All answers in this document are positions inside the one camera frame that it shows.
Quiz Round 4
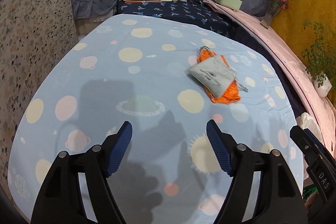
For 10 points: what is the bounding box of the green plant white pot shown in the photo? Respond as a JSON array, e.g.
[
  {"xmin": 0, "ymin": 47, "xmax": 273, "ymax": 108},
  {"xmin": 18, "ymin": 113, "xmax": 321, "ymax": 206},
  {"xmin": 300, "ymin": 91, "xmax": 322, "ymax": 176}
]
[{"xmin": 302, "ymin": 20, "xmax": 335, "ymax": 98}]

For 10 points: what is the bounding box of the vase with pink flowers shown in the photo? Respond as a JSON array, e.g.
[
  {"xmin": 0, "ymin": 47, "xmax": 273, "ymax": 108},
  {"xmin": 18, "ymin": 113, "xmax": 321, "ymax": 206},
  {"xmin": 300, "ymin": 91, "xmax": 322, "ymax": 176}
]
[{"xmin": 260, "ymin": 0, "xmax": 288, "ymax": 29}]

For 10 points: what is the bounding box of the navy patterned cloth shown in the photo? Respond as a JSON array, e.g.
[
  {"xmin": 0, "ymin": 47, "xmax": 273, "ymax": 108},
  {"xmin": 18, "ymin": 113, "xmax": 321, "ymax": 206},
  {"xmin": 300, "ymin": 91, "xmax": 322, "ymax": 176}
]
[{"xmin": 115, "ymin": 0, "xmax": 237, "ymax": 38}]

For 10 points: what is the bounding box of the grey drawstring pouch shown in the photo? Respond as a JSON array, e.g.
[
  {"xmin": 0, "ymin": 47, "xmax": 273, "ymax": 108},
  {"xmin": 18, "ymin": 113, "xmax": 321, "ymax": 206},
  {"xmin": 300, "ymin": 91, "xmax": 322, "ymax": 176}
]
[{"xmin": 188, "ymin": 55, "xmax": 249, "ymax": 98}]

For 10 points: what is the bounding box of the white lined trash bin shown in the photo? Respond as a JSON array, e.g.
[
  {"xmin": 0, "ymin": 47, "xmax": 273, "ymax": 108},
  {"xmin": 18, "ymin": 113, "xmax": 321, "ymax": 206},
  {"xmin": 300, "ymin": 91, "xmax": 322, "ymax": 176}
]
[{"xmin": 296, "ymin": 112, "xmax": 323, "ymax": 143}]

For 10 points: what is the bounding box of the pink cloth covered shelf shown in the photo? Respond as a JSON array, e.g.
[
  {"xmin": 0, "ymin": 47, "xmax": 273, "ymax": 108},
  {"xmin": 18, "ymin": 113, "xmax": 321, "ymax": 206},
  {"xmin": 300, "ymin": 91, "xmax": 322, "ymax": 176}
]
[{"xmin": 203, "ymin": 0, "xmax": 335, "ymax": 156}]

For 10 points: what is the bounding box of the orange plastic wrapper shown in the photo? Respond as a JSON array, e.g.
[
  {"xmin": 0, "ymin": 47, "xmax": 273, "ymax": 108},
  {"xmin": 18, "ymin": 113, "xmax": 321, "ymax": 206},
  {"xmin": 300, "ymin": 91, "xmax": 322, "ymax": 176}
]
[{"xmin": 190, "ymin": 47, "xmax": 240, "ymax": 104}]

